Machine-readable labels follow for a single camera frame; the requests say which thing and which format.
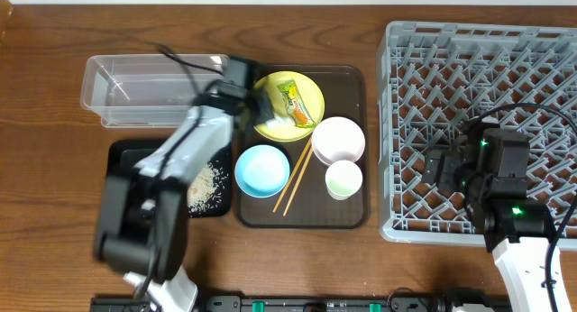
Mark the brown serving tray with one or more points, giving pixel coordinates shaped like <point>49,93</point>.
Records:
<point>312,207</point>

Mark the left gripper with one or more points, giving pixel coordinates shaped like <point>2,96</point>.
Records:
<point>260,106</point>

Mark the clear plastic bin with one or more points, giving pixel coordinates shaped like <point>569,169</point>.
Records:
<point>145,90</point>

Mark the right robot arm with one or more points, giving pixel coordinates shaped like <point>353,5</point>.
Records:
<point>522,238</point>

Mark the white tissue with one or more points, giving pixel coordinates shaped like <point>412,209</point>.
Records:
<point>279,121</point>

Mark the grey dishwasher rack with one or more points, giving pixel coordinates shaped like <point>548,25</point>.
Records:
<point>434,77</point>

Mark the white cup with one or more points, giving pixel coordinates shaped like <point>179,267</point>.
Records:
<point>343,179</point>

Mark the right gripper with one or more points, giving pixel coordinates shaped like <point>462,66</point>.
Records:
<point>433,161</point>

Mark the yellow plate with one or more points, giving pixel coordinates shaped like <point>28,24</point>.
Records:
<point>312,97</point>

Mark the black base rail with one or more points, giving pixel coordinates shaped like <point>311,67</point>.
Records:
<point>400,300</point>

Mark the black waste tray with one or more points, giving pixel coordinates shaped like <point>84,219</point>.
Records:
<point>124,154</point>

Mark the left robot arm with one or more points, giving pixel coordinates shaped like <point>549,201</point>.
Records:
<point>142,229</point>

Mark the wooden chopstick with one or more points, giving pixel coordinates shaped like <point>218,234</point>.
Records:
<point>299,176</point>
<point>292,174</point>

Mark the rice leftovers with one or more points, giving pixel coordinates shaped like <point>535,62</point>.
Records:
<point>206,191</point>

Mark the light blue bowl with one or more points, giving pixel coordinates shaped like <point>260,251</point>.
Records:
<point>262,171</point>

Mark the green snack wrapper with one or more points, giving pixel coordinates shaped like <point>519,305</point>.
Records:
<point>294,104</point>

